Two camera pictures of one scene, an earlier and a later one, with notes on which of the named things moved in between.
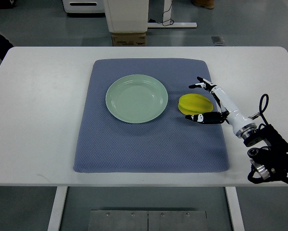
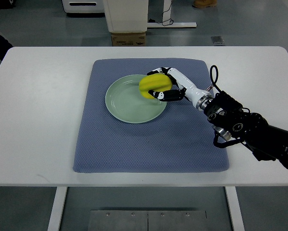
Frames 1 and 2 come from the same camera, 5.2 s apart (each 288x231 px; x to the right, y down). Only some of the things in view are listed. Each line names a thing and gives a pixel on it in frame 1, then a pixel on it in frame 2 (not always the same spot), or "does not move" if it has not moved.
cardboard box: x=129 y=39 does not move
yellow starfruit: x=193 y=104 → x=154 y=82
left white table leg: x=56 y=217 does not move
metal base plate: x=147 y=220 does not move
